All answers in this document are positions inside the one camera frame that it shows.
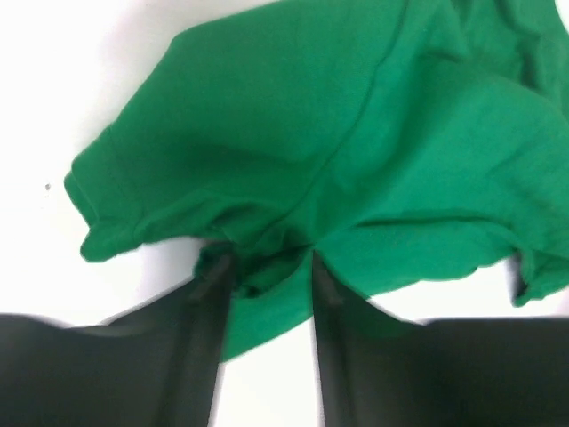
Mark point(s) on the green t shirt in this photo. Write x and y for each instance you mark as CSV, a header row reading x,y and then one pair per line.
x,y
401,140

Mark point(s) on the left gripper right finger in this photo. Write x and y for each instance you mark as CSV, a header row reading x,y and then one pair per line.
x,y
376,370

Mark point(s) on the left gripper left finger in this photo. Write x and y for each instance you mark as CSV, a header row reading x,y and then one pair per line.
x,y
154,366

